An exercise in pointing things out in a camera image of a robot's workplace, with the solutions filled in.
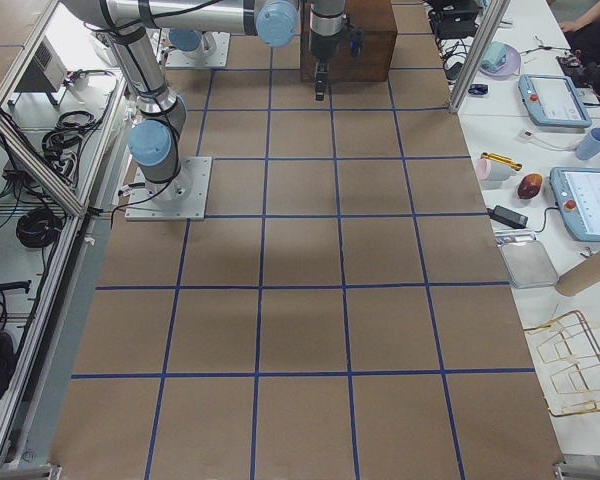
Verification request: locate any brown cardboard tube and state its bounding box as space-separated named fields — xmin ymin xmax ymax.
xmin=556 ymin=250 xmax=600 ymax=296

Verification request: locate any black power adapter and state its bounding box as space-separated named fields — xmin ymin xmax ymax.
xmin=487 ymin=205 xmax=528 ymax=229

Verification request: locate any red brown mango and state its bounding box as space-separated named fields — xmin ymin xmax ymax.
xmin=517 ymin=173 xmax=543 ymax=200

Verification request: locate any lower blue teach pendant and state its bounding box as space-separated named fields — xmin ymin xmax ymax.
xmin=549 ymin=167 xmax=600 ymax=242

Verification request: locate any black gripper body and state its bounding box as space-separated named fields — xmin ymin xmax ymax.
xmin=309 ymin=30 xmax=338 ymax=63

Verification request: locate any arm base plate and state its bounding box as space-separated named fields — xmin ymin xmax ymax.
xmin=163 ymin=31 xmax=231 ymax=70
xmin=124 ymin=157 xmax=212 ymax=221

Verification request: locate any coiled black cable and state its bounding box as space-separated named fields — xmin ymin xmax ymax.
xmin=15 ymin=207 xmax=62 ymax=250

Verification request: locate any small blue black device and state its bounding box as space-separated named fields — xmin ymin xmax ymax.
xmin=468 ymin=83 xmax=489 ymax=97

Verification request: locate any pink plastic cup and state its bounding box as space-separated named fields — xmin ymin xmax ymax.
xmin=476 ymin=157 xmax=516 ymax=182

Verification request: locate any light blue plastic cup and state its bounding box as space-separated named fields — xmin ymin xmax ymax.
xmin=575 ymin=127 xmax=600 ymax=161

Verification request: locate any upper blue teach pendant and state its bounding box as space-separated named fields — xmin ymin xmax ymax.
xmin=518 ymin=74 xmax=592 ymax=128

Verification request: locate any aluminium frame post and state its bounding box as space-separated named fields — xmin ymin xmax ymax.
xmin=448 ymin=0 xmax=510 ymax=114

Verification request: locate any grey control box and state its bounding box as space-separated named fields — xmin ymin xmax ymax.
xmin=14 ymin=36 xmax=68 ymax=106

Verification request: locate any blue teach pendant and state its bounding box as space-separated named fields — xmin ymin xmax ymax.
xmin=549 ymin=167 xmax=600 ymax=242
xmin=518 ymin=74 xmax=592 ymax=128

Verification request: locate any silver metal tray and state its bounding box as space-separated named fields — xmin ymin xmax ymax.
xmin=494 ymin=230 xmax=558 ymax=289

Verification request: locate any teal object on plate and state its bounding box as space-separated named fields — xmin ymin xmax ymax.
xmin=480 ymin=41 xmax=507 ymax=73

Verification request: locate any dark wooden drawer cabinet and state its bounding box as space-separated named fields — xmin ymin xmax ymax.
xmin=329 ymin=0 xmax=398 ymax=83

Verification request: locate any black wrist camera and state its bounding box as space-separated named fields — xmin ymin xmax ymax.
xmin=348 ymin=27 xmax=365 ymax=58

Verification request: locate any lavender plate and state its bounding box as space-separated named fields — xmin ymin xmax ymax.
xmin=479 ymin=41 xmax=521 ymax=79

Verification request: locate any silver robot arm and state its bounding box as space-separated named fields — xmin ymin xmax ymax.
xmin=168 ymin=29 xmax=217 ymax=57
xmin=65 ymin=1 xmax=300 ymax=202

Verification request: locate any gold wire rack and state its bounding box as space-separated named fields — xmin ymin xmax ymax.
xmin=524 ymin=310 xmax=600 ymax=418

